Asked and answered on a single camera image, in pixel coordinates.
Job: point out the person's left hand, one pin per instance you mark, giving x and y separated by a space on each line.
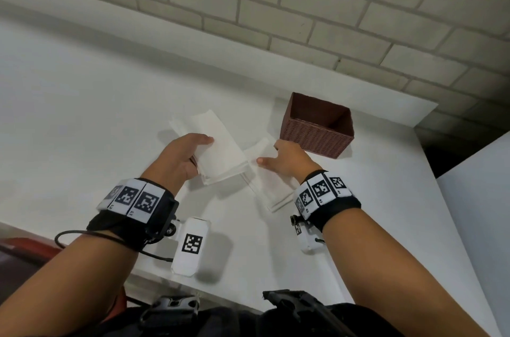
175 161

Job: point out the person's right hand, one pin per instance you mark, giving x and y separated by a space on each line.
293 161

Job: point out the brown wicker basket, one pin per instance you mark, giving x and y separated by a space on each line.
310 137

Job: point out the stack of white napkins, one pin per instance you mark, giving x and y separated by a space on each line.
217 149

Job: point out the person's right forearm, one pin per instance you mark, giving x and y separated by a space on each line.
398 269

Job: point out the person's left forearm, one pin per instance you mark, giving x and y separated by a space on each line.
67 289

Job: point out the person's black clothing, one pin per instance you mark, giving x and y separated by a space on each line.
231 324

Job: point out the right marker wristband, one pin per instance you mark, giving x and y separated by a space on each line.
338 209

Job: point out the marker wristband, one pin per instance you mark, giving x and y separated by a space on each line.
338 209
119 235

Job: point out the left marker wristband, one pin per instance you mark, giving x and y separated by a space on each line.
119 235

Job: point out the black chest harness buckle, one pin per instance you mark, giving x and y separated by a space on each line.
299 305
171 309

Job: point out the large partition panel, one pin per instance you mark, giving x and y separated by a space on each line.
478 229

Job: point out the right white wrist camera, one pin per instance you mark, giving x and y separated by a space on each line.
308 243

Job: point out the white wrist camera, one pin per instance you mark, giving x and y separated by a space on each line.
189 263
308 243

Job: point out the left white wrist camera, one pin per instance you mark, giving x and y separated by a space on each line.
189 263

